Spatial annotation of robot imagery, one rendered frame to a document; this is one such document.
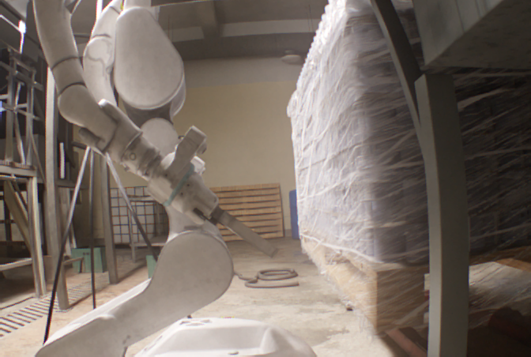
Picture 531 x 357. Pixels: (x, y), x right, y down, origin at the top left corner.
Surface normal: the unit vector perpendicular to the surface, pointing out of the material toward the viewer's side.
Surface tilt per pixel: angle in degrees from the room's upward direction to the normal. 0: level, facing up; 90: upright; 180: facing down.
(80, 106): 96
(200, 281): 90
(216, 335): 73
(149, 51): 89
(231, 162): 90
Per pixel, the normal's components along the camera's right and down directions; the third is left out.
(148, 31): 0.22, -0.14
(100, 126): 0.37, 0.17
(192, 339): 0.08, -0.37
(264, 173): -0.01, -0.07
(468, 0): -1.00, 0.07
